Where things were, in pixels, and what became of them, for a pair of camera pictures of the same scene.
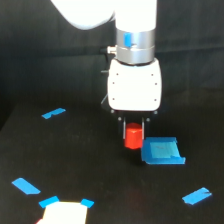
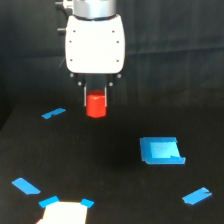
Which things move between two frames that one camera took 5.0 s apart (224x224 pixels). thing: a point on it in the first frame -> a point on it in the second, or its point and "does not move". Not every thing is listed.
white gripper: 134,88 -> 95,46
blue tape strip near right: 197,196 does not move
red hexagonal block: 133,135 -> 95,104
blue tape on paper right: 87,202 does not move
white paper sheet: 64,213 does not move
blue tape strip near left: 24,186 does not move
